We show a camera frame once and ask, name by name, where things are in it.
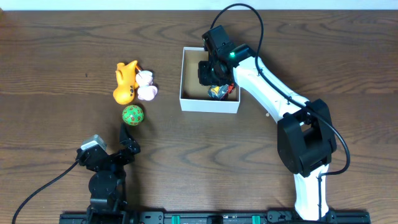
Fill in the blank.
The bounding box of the pink pig toy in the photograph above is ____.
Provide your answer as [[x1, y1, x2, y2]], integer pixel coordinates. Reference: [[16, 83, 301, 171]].
[[136, 70, 158, 101]]

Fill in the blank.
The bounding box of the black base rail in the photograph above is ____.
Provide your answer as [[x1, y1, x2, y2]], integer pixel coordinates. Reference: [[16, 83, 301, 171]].
[[58, 210, 371, 224]]

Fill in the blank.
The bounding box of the white cardboard box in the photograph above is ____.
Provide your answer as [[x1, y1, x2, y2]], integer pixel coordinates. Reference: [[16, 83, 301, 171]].
[[179, 47, 240, 114]]

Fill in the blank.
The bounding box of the red toy fire truck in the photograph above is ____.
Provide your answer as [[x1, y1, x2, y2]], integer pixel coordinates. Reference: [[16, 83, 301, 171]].
[[208, 84, 235, 101]]

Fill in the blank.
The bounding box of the orange duck toy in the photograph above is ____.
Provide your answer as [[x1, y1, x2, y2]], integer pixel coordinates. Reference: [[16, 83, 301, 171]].
[[113, 60, 139, 105]]

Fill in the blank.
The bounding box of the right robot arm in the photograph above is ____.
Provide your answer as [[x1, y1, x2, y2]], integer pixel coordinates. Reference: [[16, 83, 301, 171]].
[[198, 26, 336, 221]]

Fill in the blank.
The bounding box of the green number ball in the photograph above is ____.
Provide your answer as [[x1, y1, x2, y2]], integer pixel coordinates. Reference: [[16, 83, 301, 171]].
[[122, 105, 144, 126]]

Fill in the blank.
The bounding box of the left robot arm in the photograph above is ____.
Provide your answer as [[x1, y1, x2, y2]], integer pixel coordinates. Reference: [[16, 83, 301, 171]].
[[76, 124, 141, 212]]

